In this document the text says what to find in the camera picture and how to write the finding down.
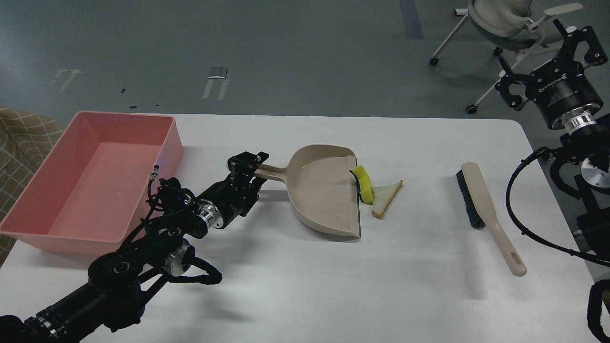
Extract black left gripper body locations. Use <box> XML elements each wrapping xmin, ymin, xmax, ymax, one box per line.
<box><xmin>196</xmin><ymin>176</ymin><xmax>262</xmax><ymax>229</ymax></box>

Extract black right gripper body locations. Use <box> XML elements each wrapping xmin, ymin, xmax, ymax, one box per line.
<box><xmin>529</xmin><ymin>61</ymin><xmax>603</xmax><ymax>130</ymax></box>

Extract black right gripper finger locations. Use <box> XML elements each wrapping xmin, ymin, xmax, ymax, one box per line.
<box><xmin>494</xmin><ymin>56</ymin><xmax>537</xmax><ymax>111</ymax></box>
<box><xmin>553</xmin><ymin>19</ymin><xmax>610</xmax><ymax>72</ymax></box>

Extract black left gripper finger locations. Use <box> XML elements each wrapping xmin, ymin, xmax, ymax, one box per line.
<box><xmin>248</xmin><ymin>151</ymin><xmax>269</xmax><ymax>184</ymax></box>
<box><xmin>227</xmin><ymin>153</ymin><xmax>255</xmax><ymax>179</ymax></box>

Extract beige plastic dustpan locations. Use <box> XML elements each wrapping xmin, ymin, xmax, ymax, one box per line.
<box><xmin>255</xmin><ymin>145</ymin><xmax>361</xmax><ymax>239</ymax></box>

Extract yellow green sponge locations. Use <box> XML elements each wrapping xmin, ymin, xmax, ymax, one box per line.
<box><xmin>349</xmin><ymin>165</ymin><xmax>374</xmax><ymax>205</ymax></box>

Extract beige hand brush black bristles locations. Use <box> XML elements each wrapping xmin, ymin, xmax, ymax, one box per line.
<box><xmin>456</xmin><ymin>162</ymin><xmax>528</xmax><ymax>277</ymax></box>

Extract triangular bread slice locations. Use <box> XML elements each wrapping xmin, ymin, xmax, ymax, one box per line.
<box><xmin>372</xmin><ymin>180</ymin><xmax>403</xmax><ymax>219</ymax></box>

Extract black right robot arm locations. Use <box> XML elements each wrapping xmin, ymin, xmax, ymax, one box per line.
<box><xmin>495</xmin><ymin>20</ymin><xmax>609</xmax><ymax>267</ymax></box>

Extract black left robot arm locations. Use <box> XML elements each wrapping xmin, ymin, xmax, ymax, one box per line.
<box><xmin>1</xmin><ymin>152</ymin><xmax>269</xmax><ymax>343</ymax></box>

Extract pink plastic bin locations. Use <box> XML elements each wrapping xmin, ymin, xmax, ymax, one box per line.
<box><xmin>1</xmin><ymin>111</ymin><xmax>183</xmax><ymax>256</ymax></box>

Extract white office chair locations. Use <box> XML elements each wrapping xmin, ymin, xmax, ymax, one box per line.
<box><xmin>428</xmin><ymin>0</ymin><xmax>584</xmax><ymax>114</ymax></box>

